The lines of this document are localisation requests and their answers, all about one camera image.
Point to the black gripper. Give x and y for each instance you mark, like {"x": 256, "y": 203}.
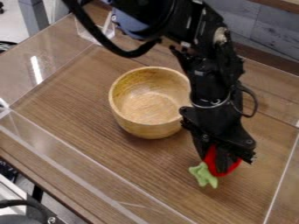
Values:
{"x": 216, "y": 125}

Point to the black metal bracket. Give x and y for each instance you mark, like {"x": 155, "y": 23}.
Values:
{"x": 40, "y": 213}

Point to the clear acrylic corner bracket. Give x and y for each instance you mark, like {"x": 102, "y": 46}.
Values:
{"x": 91, "y": 31}

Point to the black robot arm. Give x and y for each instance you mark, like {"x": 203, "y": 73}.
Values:
{"x": 203, "y": 48}

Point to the black table leg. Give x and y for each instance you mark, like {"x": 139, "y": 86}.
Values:
{"x": 37, "y": 193}

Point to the red plush strawberry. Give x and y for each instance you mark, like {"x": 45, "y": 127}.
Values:
{"x": 204, "y": 171}

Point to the wooden bowl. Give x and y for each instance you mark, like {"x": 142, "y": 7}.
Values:
{"x": 144, "y": 98}

